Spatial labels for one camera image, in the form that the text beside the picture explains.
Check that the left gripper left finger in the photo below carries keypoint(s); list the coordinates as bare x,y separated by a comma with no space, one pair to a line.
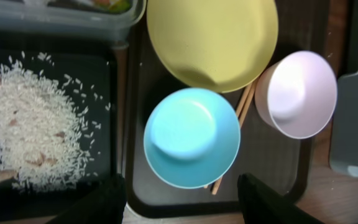
105,205

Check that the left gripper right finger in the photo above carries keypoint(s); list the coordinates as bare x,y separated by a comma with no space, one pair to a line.
261,204

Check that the light blue bowl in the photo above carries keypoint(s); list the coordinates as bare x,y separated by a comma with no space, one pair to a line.
192,138

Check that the rice and food scraps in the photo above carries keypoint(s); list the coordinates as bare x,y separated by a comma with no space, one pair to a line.
40,131

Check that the green snack wrapper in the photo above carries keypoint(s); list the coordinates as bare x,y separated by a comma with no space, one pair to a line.
110,6

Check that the black waste tray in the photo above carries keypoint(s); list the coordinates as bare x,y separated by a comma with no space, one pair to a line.
92,63

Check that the wooden chopstick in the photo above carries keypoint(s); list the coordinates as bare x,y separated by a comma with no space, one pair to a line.
244,114
240,107

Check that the yellow plate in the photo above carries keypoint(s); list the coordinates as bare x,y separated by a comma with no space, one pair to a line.
220,45

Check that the clear plastic bin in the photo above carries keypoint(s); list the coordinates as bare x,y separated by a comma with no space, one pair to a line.
71,18

